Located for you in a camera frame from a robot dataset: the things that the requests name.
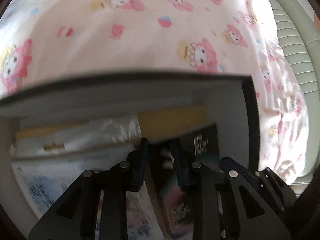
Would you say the grey padded headboard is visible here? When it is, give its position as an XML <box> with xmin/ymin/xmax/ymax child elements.
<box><xmin>269</xmin><ymin>0</ymin><xmax>319</xmax><ymax>195</ymax></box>

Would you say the clear plastic bag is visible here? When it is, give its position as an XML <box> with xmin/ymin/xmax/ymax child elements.
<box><xmin>10</xmin><ymin>114</ymin><xmax>141</xmax><ymax>159</ymax></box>

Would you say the yellow paper envelope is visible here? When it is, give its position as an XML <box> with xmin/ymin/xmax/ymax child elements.
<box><xmin>15</xmin><ymin>105</ymin><xmax>208</xmax><ymax>140</ymax></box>

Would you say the black booklet with white text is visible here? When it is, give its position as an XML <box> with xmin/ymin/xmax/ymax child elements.
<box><xmin>149</xmin><ymin>124</ymin><xmax>219</xmax><ymax>239</ymax></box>

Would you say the pink cartoon print bedsheet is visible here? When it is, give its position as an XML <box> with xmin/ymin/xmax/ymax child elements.
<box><xmin>1</xmin><ymin>0</ymin><xmax>309</xmax><ymax>184</ymax></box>

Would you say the white printed leaflet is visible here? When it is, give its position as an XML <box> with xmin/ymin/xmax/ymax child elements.
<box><xmin>11</xmin><ymin>145</ymin><xmax>163</xmax><ymax>239</ymax></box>

